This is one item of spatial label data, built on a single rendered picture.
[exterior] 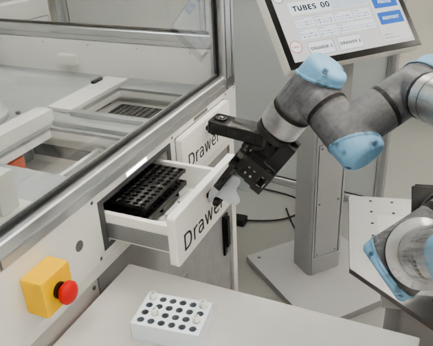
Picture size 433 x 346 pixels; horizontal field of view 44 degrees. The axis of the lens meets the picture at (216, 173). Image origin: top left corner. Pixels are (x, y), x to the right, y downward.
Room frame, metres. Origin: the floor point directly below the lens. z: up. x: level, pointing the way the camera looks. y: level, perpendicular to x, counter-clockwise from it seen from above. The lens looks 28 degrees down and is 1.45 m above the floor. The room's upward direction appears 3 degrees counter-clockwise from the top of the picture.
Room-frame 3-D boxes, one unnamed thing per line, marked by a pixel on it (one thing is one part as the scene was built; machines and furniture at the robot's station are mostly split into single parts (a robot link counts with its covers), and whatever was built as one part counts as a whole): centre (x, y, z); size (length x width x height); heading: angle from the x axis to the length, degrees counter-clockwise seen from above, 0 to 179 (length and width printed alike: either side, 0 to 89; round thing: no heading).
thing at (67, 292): (0.70, 0.26, 0.88); 0.04 x 0.03 x 0.04; 155
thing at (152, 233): (1.05, 0.21, 0.86); 0.40 x 0.26 x 0.06; 65
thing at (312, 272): (1.79, -0.42, 0.51); 0.50 x 0.45 x 1.02; 25
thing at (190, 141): (1.30, 0.02, 0.87); 0.29 x 0.02 x 0.11; 155
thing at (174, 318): (0.73, 0.09, 0.78); 0.12 x 0.08 x 0.04; 72
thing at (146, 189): (1.04, 0.21, 0.87); 0.22 x 0.18 x 0.06; 65
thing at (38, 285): (0.71, 0.29, 0.88); 0.07 x 0.05 x 0.07; 155
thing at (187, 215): (0.96, 0.03, 0.87); 0.29 x 0.02 x 0.11; 155
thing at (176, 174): (1.00, 0.11, 0.90); 0.18 x 0.02 x 0.01; 155
